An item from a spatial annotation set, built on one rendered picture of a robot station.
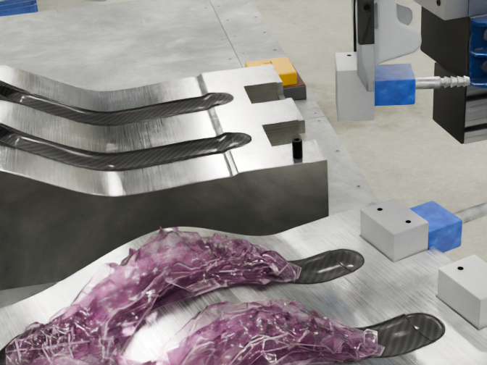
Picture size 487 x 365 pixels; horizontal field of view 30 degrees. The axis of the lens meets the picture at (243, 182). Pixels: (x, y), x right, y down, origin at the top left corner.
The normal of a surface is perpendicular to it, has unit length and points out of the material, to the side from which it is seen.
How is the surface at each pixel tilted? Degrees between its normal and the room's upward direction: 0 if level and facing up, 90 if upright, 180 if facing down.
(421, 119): 0
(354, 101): 90
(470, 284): 0
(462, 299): 90
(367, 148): 1
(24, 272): 90
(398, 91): 90
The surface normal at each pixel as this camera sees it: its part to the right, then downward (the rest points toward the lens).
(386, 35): -0.06, 0.31
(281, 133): 0.18, 0.46
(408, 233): 0.46, 0.40
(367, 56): -0.04, 0.62
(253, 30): -0.07, -0.88
